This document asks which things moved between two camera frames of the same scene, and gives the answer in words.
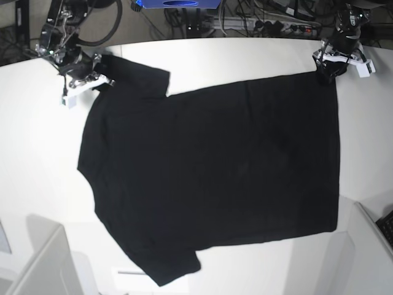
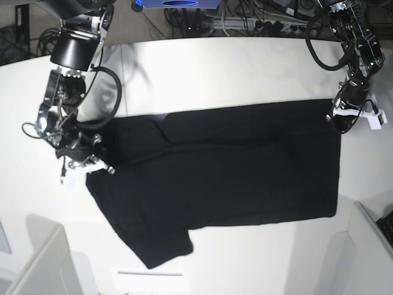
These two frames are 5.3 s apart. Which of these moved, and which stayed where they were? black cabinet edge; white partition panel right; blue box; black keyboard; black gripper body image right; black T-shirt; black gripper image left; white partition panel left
Moved: black gripper body image right; black T-shirt; black gripper image left
Stayed: black cabinet edge; blue box; white partition panel right; white partition panel left; black keyboard
